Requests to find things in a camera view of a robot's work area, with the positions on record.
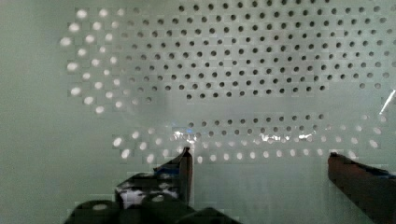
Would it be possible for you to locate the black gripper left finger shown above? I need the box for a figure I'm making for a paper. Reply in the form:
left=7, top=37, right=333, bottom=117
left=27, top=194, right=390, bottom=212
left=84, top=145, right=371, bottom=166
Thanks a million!
left=115, top=147, right=192, bottom=209

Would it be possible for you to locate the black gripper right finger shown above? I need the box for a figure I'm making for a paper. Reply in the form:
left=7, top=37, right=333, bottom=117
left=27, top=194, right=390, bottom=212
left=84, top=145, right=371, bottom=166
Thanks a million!
left=328, top=152, right=396, bottom=224

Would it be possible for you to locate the green plastic strainer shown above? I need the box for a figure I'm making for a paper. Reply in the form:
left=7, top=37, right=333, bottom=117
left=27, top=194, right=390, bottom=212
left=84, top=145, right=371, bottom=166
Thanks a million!
left=1, top=0, right=395, bottom=224

